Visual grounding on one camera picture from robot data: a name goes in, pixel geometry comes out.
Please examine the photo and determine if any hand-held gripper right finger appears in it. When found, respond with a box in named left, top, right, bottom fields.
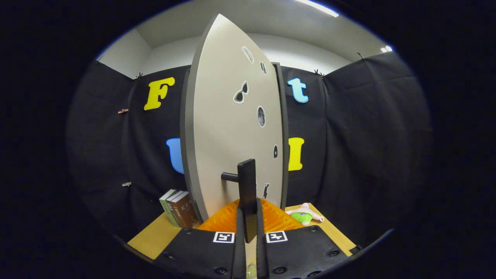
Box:
left=256, top=198, right=351, bottom=279

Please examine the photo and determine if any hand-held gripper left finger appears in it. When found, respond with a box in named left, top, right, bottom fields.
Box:
left=153, top=199, right=247, bottom=279

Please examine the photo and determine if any black door handle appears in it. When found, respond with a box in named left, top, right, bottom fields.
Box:
left=221, top=159, right=258, bottom=244

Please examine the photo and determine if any green and white plush toy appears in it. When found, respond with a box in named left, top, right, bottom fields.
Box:
left=287, top=203, right=324, bottom=226

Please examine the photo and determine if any brown book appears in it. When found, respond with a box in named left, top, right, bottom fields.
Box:
left=170, top=192, right=199, bottom=228
left=166, top=191, right=187, bottom=228

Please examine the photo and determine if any black backdrop cloth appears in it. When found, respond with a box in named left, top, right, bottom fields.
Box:
left=66, top=50, right=432, bottom=248

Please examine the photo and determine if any grey cabinet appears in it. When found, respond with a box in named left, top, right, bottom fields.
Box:
left=271, top=62, right=289, bottom=212

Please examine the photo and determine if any long ceiling light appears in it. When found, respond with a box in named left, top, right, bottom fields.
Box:
left=296, top=0, right=339, bottom=18

